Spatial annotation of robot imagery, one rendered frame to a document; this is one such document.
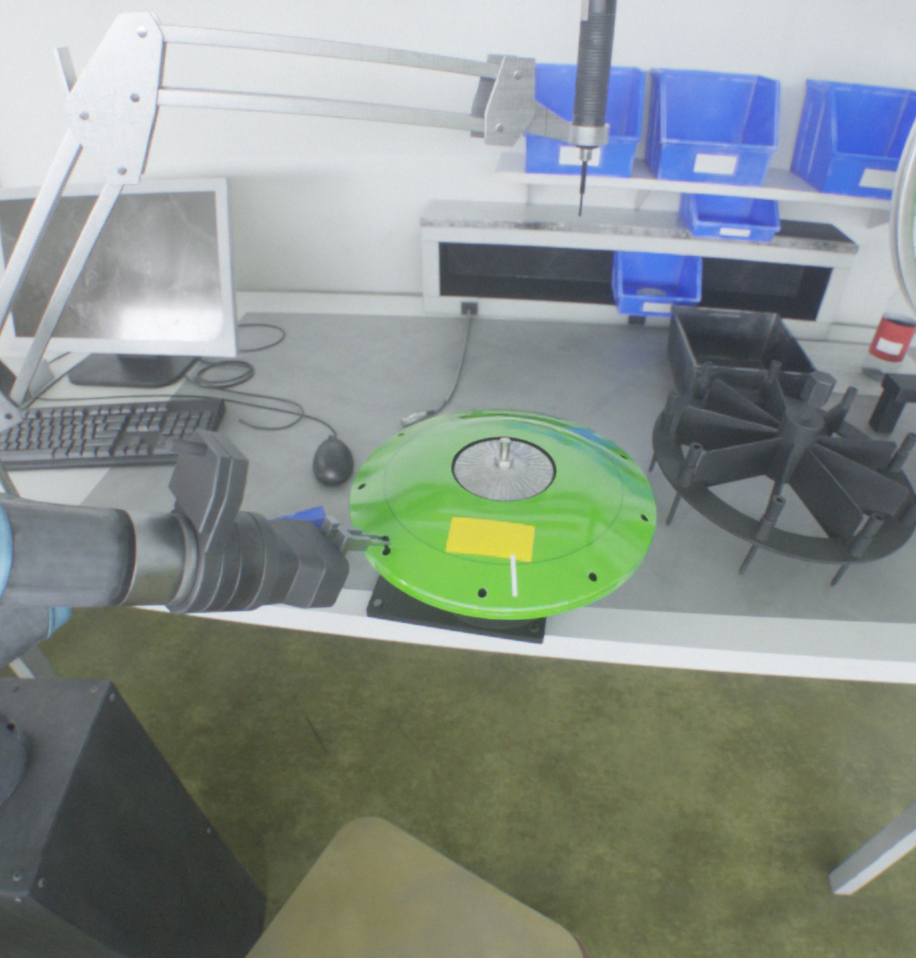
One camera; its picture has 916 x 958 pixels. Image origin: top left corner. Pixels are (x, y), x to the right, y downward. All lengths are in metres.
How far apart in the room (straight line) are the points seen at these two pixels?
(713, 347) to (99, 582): 1.12
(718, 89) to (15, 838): 1.54
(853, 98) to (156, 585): 1.41
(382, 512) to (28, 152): 1.46
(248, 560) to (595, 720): 1.37
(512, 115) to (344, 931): 0.95
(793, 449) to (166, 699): 1.62
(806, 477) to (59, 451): 1.08
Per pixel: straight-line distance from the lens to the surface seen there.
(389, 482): 0.62
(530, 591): 0.53
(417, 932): 0.87
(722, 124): 1.42
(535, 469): 0.62
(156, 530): 0.43
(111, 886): 0.90
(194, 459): 0.43
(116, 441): 1.08
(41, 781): 0.81
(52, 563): 0.40
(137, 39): 0.68
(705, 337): 1.27
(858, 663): 0.80
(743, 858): 1.67
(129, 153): 0.70
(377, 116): 0.70
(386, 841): 0.91
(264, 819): 1.64
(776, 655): 0.76
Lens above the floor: 1.47
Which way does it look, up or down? 39 degrees down
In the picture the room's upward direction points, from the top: straight up
